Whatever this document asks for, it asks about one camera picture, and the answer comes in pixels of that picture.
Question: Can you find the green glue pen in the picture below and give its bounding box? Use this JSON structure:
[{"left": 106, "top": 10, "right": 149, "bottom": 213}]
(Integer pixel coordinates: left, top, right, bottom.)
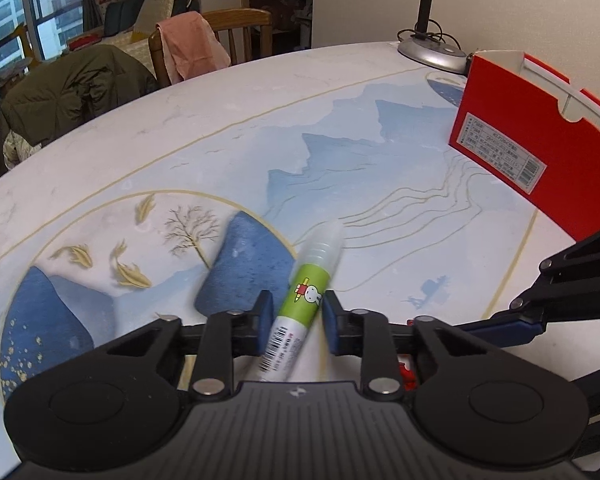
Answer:
[{"left": 247, "top": 220, "right": 344, "bottom": 382}]

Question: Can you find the red cardboard box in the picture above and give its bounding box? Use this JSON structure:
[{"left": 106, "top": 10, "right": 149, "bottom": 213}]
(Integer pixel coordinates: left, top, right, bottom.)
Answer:
[{"left": 449, "top": 50, "right": 600, "bottom": 240}]

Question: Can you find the white desk lamp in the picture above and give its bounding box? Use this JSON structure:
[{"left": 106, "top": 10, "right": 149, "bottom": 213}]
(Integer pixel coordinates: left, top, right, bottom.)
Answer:
[{"left": 396, "top": 0, "right": 469, "bottom": 75}]

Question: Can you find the pink cloth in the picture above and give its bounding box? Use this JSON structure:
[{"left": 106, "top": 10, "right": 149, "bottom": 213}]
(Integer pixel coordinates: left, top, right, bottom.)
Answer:
[{"left": 157, "top": 11, "right": 230, "bottom": 84}]

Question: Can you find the wooden chair with pink cloth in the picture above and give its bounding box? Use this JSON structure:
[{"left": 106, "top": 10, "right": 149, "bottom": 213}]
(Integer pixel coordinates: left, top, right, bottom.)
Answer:
[{"left": 148, "top": 8, "right": 273, "bottom": 88}]

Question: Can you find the olive green jacket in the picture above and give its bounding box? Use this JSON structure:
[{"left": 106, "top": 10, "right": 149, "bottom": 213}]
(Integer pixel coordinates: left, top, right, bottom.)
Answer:
[{"left": 1, "top": 44, "right": 159, "bottom": 145}]

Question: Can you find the sofa with blanket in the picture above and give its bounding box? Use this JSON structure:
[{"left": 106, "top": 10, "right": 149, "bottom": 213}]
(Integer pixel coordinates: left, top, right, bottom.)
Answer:
[{"left": 67, "top": 0, "right": 200, "bottom": 52}]

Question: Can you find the red crab toy keychain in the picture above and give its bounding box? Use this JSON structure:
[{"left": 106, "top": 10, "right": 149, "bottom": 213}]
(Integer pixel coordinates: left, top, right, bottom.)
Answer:
[{"left": 396, "top": 318, "right": 421, "bottom": 392}]

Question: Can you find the lamp power cable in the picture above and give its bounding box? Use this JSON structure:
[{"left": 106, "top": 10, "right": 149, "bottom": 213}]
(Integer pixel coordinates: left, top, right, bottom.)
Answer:
[{"left": 396, "top": 19, "right": 464, "bottom": 53}]

